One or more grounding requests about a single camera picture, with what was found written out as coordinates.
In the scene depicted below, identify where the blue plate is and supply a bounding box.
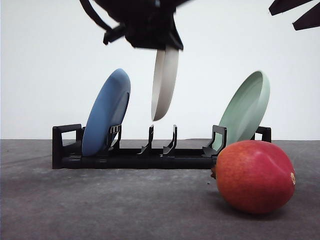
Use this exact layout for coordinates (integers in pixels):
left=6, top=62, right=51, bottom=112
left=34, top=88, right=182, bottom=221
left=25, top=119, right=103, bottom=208
left=82, top=68, right=131, bottom=157

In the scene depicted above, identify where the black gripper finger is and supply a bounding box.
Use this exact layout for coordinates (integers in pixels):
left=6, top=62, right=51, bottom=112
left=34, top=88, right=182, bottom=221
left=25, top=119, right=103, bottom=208
left=269, top=0, right=312, bottom=16
left=292, top=2, right=320, bottom=31

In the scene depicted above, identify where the mint green plate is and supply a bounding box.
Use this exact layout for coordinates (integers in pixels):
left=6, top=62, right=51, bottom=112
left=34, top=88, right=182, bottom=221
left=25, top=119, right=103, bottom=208
left=213, top=70, right=271, bottom=150

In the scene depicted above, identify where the black plate rack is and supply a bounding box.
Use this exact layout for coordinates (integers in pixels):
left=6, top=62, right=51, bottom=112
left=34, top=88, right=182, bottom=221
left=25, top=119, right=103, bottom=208
left=52, top=124, right=272, bottom=170

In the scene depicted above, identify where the white plate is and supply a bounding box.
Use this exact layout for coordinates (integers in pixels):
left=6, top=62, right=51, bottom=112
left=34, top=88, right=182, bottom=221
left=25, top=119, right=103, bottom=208
left=151, top=48, right=180, bottom=121

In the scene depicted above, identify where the black cable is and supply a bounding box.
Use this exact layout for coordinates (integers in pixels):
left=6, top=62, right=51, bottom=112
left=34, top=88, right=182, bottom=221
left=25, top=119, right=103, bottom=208
left=79, top=0, right=125, bottom=45

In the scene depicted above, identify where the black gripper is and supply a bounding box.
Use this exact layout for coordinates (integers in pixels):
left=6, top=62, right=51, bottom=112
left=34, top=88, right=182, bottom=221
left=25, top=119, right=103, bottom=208
left=95, top=0, right=190, bottom=50

